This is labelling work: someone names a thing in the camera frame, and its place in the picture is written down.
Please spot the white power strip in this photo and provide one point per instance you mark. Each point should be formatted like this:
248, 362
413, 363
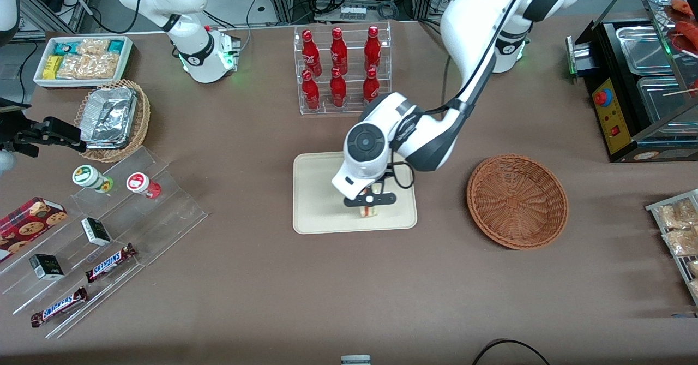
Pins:
353, 12

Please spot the small black carton box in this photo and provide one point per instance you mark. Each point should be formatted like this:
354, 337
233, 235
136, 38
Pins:
96, 232
46, 267

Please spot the brown wicker basket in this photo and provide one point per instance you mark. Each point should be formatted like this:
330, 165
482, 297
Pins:
518, 201

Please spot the clear nut snack bag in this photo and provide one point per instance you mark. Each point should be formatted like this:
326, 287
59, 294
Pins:
90, 66
92, 46

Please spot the light wicker basket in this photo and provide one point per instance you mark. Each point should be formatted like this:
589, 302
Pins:
139, 130

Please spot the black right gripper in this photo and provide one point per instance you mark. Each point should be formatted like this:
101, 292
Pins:
34, 133

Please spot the black food warmer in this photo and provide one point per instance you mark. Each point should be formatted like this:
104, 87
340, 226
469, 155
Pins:
616, 136

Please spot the red plaid cookie box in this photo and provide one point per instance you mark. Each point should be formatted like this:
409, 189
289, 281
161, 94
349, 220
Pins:
27, 224

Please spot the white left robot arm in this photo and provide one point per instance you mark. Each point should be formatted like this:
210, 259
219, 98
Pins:
480, 16

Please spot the red lidded cup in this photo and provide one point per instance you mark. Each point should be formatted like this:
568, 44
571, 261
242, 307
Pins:
137, 181

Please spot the clear acrylic bottle rack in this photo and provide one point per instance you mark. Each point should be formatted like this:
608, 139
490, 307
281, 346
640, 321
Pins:
354, 104

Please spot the red cola bottle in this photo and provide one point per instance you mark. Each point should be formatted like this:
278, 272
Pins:
337, 88
372, 47
371, 85
310, 51
338, 50
311, 91

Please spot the teal snack packet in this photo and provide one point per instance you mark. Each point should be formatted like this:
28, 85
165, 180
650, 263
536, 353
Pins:
115, 46
63, 48

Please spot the clear acrylic stepped shelf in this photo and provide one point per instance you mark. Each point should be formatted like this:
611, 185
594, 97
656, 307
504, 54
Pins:
163, 212

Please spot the yellow snack packet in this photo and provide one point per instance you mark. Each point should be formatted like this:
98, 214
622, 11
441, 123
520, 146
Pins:
50, 66

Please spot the steel food pan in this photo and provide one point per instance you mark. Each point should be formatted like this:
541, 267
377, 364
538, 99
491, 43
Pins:
641, 48
662, 100

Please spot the green lidded cup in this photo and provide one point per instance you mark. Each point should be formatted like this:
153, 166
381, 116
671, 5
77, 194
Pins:
85, 175

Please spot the silver foil packet stack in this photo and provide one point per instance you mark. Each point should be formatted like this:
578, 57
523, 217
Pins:
109, 117

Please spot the grey box device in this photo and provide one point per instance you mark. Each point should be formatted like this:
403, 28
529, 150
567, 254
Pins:
355, 360

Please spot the red sausage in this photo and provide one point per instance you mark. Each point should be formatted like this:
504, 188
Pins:
688, 37
681, 7

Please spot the beige plastic tray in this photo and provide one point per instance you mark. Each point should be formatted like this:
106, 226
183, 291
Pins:
322, 212

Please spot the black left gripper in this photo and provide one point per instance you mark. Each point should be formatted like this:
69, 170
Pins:
385, 174

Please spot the Snickers chocolate bar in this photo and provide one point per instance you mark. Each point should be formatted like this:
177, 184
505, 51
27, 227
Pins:
109, 262
58, 306

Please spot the white plastic tub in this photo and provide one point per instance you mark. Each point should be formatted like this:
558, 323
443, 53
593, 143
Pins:
128, 62

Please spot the small sandwich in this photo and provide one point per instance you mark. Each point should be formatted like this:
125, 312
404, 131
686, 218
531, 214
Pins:
369, 211

